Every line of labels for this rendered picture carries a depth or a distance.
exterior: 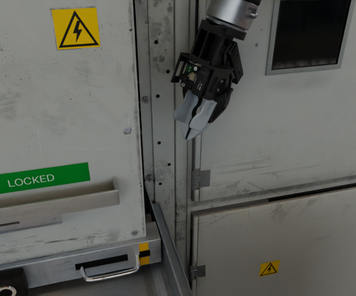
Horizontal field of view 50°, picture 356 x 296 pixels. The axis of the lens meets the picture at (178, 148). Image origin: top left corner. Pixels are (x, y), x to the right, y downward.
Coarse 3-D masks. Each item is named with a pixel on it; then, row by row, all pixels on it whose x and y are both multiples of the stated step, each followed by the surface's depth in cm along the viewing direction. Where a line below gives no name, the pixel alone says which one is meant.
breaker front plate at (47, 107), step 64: (0, 0) 45; (64, 0) 47; (128, 0) 49; (0, 64) 49; (64, 64) 51; (128, 64) 53; (0, 128) 53; (64, 128) 55; (128, 128) 58; (64, 192) 61; (128, 192) 64; (0, 256) 64
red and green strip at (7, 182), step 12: (48, 168) 58; (60, 168) 58; (72, 168) 59; (84, 168) 59; (0, 180) 57; (12, 180) 57; (24, 180) 58; (36, 180) 58; (48, 180) 59; (60, 180) 59; (72, 180) 60; (84, 180) 60; (0, 192) 58
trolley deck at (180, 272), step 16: (160, 208) 89; (160, 224) 84; (176, 256) 76; (112, 272) 73; (144, 272) 73; (176, 272) 73; (32, 288) 69; (48, 288) 69; (64, 288) 69; (80, 288) 69; (96, 288) 69; (112, 288) 69; (128, 288) 69; (144, 288) 69
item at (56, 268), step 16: (128, 240) 69; (144, 240) 69; (160, 240) 70; (48, 256) 66; (64, 256) 66; (80, 256) 67; (96, 256) 68; (112, 256) 69; (144, 256) 71; (160, 256) 72; (32, 272) 65; (48, 272) 66; (64, 272) 67; (96, 272) 69
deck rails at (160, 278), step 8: (144, 184) 87; (152, 208) 79; (152, 216) 80; (160, 232) 72; (168, 256) 67; (152, 264) 74; (160, 264) 74; (168, 264) 68; (152, 272) 72; (160, 272) 72; (168, 272) 69; (152, 280) 71; (160, 280) 71; (168, 280) 70; (176, 280) 63; (152, 288) 69; (160, 288) 69; (168, 288) 69; (176, 288) 63
